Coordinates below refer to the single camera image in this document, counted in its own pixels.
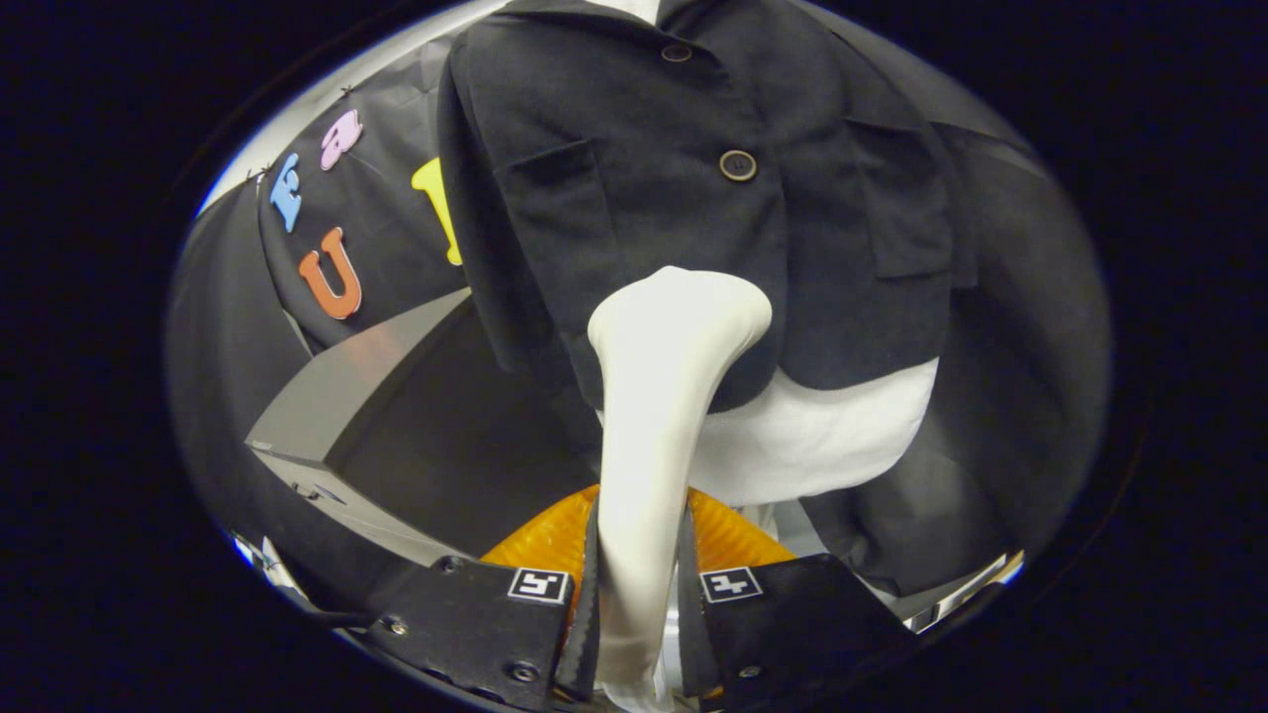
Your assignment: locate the black jacket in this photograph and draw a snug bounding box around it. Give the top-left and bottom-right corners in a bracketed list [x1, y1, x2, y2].
[439, 0, 977, 415]

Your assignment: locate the white garment steamer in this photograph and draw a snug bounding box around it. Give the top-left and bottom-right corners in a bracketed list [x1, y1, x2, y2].
[586, 265, 774, 713]

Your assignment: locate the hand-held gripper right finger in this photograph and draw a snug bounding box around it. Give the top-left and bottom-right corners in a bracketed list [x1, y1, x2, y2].
[678, 485, 919, 708]

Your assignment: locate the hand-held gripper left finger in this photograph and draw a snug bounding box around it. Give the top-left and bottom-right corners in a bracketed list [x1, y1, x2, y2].
[365, 483, 603, 712]

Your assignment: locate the white shirt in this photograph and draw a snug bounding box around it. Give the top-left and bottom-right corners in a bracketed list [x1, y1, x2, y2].
[594, 0, 940, 508]

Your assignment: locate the black backdrop cloth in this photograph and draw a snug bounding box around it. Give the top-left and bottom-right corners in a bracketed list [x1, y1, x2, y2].
[166, 0, 1112, 615]

